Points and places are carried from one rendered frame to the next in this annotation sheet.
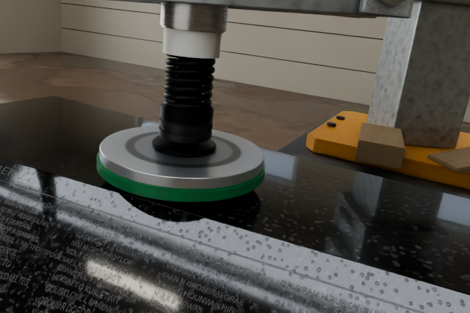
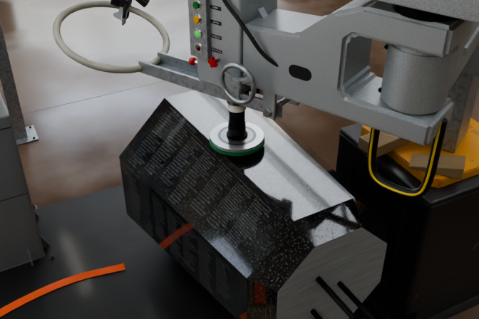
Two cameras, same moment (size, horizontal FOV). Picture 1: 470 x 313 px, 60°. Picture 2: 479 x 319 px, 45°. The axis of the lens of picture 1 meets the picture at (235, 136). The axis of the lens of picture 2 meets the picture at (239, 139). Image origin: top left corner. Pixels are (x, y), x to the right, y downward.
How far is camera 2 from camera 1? 183 cm
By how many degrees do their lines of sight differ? 38
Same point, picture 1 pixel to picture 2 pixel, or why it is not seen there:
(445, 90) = not seen: hidden behind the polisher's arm
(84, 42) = not seen: outside the picture
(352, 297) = (247, 189)
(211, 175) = (231, 148)
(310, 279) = (242, 183)
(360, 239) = (264, 177)
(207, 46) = (237, 109)
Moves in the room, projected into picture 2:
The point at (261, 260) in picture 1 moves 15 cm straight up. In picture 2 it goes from (235, 175) to (235, 141)
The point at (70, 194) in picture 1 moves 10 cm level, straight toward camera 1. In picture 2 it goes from (204, 142) to (196, 155)
